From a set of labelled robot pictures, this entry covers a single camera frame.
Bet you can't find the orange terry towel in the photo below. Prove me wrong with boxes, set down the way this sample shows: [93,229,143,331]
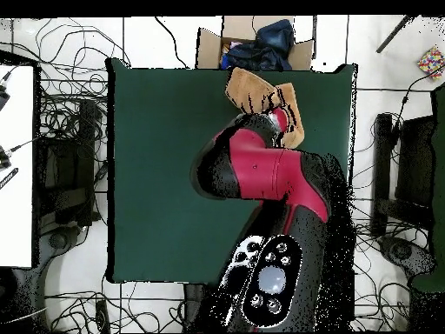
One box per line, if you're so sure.
[224,66,306,150]

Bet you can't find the multicoloured patterned item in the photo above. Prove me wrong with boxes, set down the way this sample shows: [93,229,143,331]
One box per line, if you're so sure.
[416,46,445,81]

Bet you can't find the dark blue clothing pile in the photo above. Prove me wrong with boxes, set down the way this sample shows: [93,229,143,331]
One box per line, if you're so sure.
[220,18,296,71]

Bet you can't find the brown cardboard box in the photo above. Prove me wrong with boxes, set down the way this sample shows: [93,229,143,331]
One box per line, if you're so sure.
[196,15,315,71]

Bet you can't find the black equipment rack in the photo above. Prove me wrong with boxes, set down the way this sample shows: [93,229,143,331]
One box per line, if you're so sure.
[34,100,105,227]
[371,112,437,237]

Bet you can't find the black metal bar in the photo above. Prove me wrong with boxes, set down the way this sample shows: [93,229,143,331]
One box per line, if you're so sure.
[375,15,416,54]

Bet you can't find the dark green table cloth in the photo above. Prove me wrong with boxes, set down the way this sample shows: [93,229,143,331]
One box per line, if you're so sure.
[107,58,357,284]

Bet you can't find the green covered side table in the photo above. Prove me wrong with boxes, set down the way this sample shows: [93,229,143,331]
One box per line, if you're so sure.
[409,83,445,293]

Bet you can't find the black stand foot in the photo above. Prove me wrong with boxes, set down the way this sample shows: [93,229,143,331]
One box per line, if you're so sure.
[36,224,86,276]
[378,236,435,279]

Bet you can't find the black power strip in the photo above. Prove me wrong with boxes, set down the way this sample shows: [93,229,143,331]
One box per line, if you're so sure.
[95,298,111,333]

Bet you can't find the white side table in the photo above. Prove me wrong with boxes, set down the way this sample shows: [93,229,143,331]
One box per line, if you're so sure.
[0,63,36,269]

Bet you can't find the black slotted bar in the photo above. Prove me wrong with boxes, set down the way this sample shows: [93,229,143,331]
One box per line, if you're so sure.
[0,167,19,190]

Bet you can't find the black device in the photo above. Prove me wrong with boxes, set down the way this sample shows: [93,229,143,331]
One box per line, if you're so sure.
[0,81,11,110]
[0,144,13,170]

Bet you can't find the black cable tangle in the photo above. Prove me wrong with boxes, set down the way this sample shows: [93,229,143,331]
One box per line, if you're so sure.
[350,194,418,331]

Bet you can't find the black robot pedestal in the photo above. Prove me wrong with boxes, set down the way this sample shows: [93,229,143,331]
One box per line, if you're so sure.
[183,283,213,333]

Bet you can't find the loose black floor cables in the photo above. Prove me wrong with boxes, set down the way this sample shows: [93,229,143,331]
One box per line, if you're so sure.
[0,17,132,140]
[44,274,187,333]

